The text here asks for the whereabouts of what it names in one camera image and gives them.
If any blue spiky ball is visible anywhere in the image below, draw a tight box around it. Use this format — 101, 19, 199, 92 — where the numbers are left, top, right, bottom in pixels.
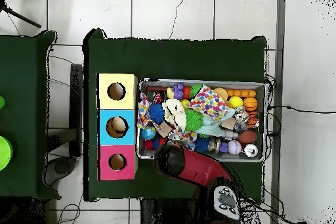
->
148, 102, 165, 125

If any orange toy basketball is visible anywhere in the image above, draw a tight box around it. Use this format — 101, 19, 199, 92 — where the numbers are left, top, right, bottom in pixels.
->
242, 97, 259, 112

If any large bright green round object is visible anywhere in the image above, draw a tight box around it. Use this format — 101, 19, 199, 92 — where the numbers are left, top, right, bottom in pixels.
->
0, 135, 14, 171

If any black power cable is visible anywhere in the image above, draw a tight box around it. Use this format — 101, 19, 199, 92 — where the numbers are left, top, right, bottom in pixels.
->
267, 104, 336, 114

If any yellow ball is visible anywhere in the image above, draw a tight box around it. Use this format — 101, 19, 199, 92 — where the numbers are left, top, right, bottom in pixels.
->
228, 95, 244, 109

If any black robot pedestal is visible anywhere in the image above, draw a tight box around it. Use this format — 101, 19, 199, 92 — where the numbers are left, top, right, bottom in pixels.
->
140, 198, 211, 224

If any brown toy football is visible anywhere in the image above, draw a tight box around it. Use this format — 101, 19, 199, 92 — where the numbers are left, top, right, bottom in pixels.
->
238, 129, 259, 145

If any large polka dot cloth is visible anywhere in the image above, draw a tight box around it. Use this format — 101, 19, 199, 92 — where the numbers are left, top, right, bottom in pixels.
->
188, 84, 232, 122

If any cream yellow cloth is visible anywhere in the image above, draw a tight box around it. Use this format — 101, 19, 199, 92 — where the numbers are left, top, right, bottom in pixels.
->
161, 98, 188, 131

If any green spiky ball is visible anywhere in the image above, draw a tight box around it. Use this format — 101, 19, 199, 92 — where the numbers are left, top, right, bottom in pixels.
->
184, 108, 204, 133

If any shallow clear mesh bin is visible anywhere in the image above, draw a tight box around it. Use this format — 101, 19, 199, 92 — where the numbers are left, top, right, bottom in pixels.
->
136, 78, 269, 163

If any purple toy block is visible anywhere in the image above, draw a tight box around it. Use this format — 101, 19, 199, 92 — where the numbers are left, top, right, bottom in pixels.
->
172, 83, 185, 101

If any dark green side table cloth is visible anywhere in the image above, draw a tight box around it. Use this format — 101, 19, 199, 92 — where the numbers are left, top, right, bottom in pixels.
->
0, 30, 62, 200

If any white baseball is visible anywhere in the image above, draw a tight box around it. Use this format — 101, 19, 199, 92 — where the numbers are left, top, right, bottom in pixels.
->
227, 139, 243, 156

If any wooden box with three holes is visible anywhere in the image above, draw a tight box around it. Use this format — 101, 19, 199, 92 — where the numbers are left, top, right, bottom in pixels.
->
96, 72, 138, 181

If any black tripod leg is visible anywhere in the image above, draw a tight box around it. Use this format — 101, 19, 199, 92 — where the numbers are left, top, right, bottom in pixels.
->
0, 4, 42, 29

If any silver drink can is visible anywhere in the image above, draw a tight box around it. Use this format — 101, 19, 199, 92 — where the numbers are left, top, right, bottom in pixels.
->
243, 143, 259, 158

